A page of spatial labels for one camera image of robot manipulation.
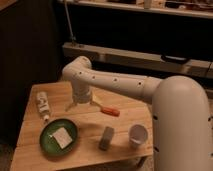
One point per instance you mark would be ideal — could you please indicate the wooden table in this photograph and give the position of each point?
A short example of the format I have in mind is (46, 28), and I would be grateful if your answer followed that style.
(90, 123)

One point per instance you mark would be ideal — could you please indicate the white tube bottle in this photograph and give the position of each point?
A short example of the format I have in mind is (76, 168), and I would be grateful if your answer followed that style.
(43, 105)

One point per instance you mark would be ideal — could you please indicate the green plate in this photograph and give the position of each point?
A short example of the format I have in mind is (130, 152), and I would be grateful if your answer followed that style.
(47, 142)

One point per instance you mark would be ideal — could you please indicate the metal pole stand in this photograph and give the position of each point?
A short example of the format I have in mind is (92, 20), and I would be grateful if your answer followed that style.
(72, 38)

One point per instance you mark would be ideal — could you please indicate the white square sponge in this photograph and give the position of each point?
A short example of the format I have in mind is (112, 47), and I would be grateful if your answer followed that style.
(62, 137)

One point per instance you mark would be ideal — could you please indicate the white paper cup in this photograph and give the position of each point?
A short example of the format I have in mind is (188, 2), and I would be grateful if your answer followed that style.
(138, 135)

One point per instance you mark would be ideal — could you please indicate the black handle on shelf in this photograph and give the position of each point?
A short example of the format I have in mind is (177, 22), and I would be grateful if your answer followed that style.
(177, 60)

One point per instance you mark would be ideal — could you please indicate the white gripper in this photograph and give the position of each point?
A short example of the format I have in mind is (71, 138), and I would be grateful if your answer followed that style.
(81, 94)

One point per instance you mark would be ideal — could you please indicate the long low bench shelf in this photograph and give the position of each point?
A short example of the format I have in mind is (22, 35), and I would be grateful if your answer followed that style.
(193, 67)

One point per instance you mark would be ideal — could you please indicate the grey eraser block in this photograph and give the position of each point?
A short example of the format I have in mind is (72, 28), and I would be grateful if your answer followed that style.
(106, 138)

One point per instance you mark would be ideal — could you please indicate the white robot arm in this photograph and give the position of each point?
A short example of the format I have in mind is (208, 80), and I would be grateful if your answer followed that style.
(182, 129)

